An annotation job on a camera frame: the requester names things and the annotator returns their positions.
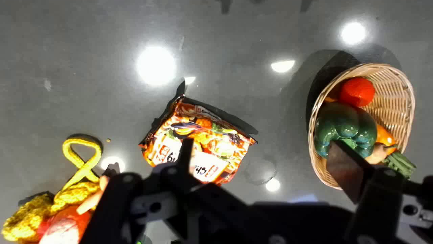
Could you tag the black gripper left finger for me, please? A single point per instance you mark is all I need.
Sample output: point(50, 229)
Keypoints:
point(185, 158)

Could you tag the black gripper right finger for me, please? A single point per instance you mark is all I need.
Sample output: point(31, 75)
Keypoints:
point(347, 169)

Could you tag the brown snack packet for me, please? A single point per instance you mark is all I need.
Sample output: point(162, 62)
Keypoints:
point(211, 138)

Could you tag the green toy bell pepper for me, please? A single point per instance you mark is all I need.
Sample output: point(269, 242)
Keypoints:
point(346, 124)

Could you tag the orange toy vegetable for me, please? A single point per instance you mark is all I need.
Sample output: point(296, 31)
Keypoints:
point(385, 138)

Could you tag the red toy tomato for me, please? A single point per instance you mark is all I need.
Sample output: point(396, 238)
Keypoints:
point(357, 92)

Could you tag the wicker basket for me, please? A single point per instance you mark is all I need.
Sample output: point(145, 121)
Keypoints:
point(396, 97)

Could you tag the colourful toy fruit pile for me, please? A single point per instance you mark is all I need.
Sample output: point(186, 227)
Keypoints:
point(71, 195)

